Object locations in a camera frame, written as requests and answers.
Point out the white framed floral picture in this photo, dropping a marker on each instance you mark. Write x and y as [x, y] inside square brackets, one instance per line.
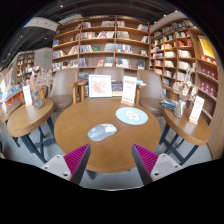
[100, 86]

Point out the wooden side table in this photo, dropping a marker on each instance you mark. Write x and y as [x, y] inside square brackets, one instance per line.
[186, 128]
[30, 118]

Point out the round light blue mouse pad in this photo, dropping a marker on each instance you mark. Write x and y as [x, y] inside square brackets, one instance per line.
[131, 116]

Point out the wooden bookshelf with yellow poster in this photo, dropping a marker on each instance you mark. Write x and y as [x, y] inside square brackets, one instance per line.
[186, 56]

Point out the dark standing book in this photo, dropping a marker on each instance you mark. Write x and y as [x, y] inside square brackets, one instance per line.
[117, 87]

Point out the stack of books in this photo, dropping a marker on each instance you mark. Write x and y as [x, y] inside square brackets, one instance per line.
[168, 104]

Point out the small white table sign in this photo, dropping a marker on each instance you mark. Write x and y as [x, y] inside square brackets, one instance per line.
[196, 109]
[27, 96]

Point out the distant wooden bookshelf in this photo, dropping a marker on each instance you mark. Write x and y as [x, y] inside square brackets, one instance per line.
[25, 65]

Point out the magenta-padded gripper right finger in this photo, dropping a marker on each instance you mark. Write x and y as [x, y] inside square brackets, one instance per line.
[146, 159]

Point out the wide wooden bookshelf with books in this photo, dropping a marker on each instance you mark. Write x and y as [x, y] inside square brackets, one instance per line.
[100, 40]

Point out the white hanging ceiling sign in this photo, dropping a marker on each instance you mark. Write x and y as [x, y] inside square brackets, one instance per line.
[41, 24]

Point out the vase with pink dried flowers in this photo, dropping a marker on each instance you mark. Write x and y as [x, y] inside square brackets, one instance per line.
[37, 96]

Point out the white sign on wooden base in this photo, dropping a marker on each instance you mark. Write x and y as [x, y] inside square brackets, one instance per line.
[129, 89]

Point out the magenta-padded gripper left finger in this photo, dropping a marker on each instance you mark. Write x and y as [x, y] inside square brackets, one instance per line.
[76, 159]

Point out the vase with beige dried flowers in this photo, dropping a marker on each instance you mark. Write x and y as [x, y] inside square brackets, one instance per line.
[180, 108]

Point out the orange display table with books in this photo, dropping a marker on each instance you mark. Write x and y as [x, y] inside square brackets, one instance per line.
[11, 95]

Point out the grey computer mouse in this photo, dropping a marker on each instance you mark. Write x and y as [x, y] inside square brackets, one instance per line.
[101, 132]

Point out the teal book stack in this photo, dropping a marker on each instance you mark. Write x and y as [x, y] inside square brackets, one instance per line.
[140, 83]

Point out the brown padded wooden armchair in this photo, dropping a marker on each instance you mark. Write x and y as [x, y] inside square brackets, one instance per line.
[110, 71]
[61, 90]
[151, 95]

